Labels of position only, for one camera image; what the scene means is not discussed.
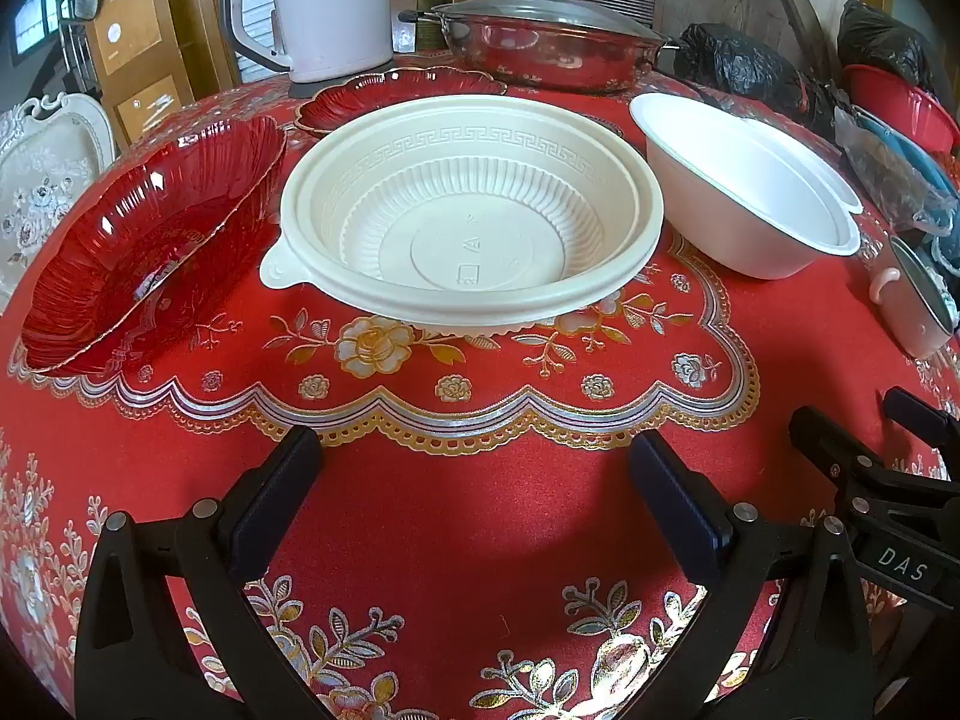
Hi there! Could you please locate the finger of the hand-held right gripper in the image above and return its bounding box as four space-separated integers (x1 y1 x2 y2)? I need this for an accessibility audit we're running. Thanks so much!
883 388 960 466
789 405 912 511

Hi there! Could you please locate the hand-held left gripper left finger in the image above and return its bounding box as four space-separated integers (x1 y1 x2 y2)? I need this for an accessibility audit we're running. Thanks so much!
73 426 331 720

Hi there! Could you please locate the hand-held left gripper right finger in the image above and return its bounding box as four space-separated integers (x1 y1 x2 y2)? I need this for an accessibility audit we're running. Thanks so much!
628 429 875 720

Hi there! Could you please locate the white paper bowl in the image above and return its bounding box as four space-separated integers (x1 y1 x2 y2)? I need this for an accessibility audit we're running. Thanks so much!
628 94 863 280

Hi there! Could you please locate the large red ribbed glass plate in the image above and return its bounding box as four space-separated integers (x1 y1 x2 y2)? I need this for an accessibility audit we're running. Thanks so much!
21 116 290 377

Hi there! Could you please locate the cream plastic bowl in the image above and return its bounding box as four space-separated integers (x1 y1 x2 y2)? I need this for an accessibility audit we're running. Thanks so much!
260 94 665 331

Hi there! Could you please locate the small red scalloped plate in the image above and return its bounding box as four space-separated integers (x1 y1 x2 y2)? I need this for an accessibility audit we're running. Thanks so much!
294 66 509 137

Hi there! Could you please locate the pink lidded cup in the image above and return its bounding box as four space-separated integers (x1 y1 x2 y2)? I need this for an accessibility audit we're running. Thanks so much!
870 235 960 359

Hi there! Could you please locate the red floral tablecloth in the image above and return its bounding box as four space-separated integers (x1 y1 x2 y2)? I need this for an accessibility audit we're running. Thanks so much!
0 52 960 720

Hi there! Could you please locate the red plastic basin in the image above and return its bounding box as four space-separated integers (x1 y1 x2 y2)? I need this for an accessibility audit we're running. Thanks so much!
844 64 960 155

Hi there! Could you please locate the black plastic bag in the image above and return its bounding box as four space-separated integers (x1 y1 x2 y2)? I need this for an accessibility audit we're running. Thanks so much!
836 0 938 91
679 22 852 143

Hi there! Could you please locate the white ornate chair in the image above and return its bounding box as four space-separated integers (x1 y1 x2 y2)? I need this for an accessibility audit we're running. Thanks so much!
0 92 117 308

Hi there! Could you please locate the steel pot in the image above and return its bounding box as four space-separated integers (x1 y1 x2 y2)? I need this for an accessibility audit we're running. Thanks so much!
397 9 680 95

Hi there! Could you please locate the white electric kettle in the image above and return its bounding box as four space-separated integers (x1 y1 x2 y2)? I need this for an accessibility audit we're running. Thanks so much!
223 0 396 85

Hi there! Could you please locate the glass pot lid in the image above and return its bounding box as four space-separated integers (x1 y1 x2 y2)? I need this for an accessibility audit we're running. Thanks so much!
431 0 668 42

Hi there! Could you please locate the brown cardboard box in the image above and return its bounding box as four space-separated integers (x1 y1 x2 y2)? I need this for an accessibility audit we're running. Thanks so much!
82 0 177 76

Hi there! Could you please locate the window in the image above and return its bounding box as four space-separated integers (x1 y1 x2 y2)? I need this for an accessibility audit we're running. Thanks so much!
11 0 76 53

